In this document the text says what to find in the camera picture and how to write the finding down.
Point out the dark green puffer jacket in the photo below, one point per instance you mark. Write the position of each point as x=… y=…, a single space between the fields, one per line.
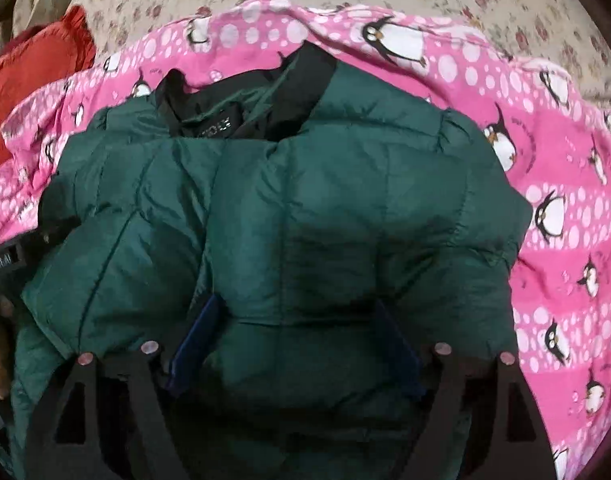
x=310 y=210

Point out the pink penguin print blanket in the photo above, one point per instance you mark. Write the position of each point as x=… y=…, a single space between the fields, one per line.
x=560 y=150

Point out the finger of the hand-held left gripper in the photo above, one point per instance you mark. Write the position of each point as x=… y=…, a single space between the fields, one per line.
x=57 y=210

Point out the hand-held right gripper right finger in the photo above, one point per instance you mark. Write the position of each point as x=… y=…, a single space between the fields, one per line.
x=398 y=345

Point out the red heart-shaped ruffled pillow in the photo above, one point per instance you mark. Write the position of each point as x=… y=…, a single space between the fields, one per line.
x=30 y=80

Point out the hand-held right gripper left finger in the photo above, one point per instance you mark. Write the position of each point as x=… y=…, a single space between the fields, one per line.
x=198 y=342

